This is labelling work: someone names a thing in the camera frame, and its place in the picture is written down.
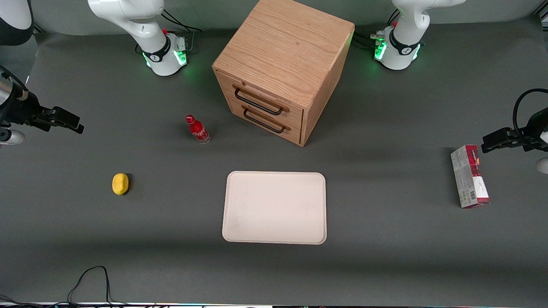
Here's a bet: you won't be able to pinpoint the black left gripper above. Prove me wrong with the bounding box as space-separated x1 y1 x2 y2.
481 109 548 154

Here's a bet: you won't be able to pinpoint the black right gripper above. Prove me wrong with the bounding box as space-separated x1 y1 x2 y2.
0 81 84 134

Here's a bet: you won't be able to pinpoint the red coke bottle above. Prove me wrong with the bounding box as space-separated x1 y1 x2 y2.
185 115 211 145

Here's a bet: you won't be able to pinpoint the cream plastic tray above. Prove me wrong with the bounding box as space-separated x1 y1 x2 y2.
222 171 328 245

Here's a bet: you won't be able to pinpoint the grey and red carton box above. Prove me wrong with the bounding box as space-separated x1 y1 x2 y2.
450 145 491 209

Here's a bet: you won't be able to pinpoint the yellow lemon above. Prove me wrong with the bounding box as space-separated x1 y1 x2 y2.
112 173 129 196

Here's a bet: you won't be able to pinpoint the wooden drawer front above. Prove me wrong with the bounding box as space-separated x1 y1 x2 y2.
226 95 304 145
215 69 305 128

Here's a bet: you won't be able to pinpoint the wooden drawer cabinet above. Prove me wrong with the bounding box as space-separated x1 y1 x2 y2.
212 0 355 147

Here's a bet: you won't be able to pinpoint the black looped gripper cable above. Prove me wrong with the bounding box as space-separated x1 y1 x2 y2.
512 88 548 138

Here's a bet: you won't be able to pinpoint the black cable on table edge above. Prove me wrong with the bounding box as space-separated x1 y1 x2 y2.
0 266 133 308

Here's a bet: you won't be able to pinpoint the black right arm base cables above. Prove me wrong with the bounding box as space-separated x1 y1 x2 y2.
161 9 203 54

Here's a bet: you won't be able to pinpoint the black arm base cables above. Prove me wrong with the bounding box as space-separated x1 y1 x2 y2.
161 9 203 54
354 9 399 50

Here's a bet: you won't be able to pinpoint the black left arm base cables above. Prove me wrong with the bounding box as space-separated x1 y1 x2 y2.
354 9 399 50

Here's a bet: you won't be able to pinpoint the black metal drawer handle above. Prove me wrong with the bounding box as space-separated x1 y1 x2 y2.
233 85 290 116
242 105 292 134

